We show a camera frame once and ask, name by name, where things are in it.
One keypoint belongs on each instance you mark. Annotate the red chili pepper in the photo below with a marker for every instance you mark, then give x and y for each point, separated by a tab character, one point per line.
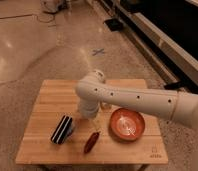
91	142

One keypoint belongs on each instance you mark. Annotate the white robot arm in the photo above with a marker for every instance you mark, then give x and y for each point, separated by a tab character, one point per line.
177	106

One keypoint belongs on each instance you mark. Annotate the orange ceramic bowl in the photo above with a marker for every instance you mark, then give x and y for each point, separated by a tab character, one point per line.
127	125

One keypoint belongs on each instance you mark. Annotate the black white striped eraser block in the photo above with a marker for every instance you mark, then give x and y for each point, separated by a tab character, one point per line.
64	129

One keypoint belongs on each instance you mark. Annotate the black floor mat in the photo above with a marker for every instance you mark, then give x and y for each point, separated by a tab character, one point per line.
114	24

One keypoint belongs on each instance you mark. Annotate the wooden table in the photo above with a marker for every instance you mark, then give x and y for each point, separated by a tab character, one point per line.
57	98

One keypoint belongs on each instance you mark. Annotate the long white counter ledge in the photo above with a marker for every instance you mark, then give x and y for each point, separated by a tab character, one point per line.
177	67

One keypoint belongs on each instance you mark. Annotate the white machine base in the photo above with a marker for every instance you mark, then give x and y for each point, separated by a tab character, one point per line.
53	6

